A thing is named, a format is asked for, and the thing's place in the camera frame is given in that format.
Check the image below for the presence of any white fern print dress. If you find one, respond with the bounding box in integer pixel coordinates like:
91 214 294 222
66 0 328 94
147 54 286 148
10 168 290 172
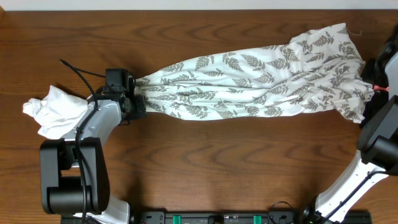
136 24 374 123

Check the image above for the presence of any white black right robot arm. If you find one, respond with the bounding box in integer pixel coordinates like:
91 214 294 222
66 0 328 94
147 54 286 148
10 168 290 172
299 29 397 223

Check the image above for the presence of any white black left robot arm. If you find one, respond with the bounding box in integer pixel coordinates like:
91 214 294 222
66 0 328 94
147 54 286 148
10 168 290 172
40 68 146 223

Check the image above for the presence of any white folded shirt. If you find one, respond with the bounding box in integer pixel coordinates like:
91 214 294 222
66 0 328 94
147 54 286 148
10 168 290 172
22 85 88 139

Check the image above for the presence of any black garment with label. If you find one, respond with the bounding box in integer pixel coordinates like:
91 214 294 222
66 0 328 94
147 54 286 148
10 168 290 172
359 58 389 129

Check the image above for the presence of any pink cloth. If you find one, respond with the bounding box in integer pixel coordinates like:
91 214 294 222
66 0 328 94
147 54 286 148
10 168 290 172
373 85 389 92

